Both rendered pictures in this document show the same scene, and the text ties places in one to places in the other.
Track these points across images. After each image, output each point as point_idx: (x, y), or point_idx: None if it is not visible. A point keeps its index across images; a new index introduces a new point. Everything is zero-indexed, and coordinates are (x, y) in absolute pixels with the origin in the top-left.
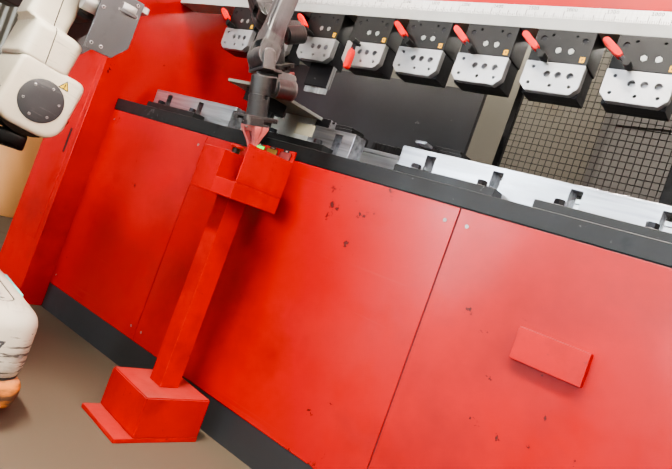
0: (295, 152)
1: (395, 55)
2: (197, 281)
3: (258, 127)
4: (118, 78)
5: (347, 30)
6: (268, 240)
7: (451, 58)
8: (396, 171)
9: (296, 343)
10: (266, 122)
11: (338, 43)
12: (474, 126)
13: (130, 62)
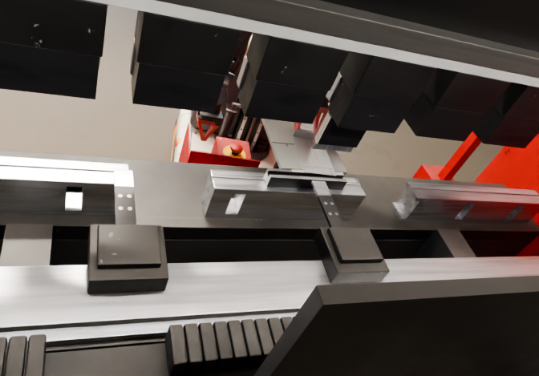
0: (191, 150)
1: (254, 78)
2: None
3: (196, 115)
4: (512, 163)
5: (354, 60)
6: None
7: (135, 53)
8: (82, 155)
9: None
10: (213, 120)
11: (339, 78)
12: (270, 361)
13: (532, 151)
